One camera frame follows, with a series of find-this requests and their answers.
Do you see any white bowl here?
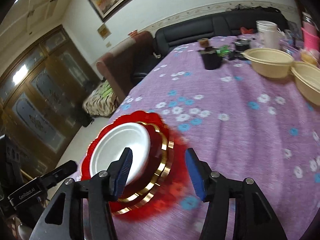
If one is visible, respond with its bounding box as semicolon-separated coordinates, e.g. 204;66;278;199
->
89;122;151;185

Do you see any red plate with sticker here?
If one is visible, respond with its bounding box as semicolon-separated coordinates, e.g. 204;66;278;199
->
80;111;174;206

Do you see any red wedding text plate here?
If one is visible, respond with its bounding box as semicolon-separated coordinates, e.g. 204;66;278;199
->
80;111;189;220

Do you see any beige bowl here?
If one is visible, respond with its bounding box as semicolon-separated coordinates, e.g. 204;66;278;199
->
242;48;294;79
291;61;320;106

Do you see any left hand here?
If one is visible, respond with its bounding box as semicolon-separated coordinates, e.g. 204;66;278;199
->
17;224;33;240

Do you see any patterned cushion stool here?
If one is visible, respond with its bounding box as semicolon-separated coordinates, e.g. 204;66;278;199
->
82;80;120;117

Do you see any purple floral tablecloth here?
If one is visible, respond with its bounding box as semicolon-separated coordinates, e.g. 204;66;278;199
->
112;43;319;239

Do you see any wooden glass door cabinet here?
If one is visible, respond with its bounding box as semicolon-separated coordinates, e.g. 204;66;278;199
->
1;25;100;177

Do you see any brown armchair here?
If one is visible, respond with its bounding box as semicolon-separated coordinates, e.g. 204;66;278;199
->
96;31;157;103

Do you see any green wrapped item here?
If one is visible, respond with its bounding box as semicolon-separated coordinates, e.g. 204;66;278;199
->
216;45;231;57

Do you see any bagged pastry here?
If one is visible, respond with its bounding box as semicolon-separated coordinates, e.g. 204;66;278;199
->
300;49;318;67

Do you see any white plastic jar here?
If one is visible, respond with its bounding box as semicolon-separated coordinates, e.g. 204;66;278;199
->
256;20;280;49

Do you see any pink sleeved bottle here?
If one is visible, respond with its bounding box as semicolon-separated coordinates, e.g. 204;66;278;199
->
302;12;319;60

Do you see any black leather sofa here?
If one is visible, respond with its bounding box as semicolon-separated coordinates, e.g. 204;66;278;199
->
131;9;289;85

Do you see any small wall plaque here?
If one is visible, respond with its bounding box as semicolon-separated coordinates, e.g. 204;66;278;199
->
97;24;111;40

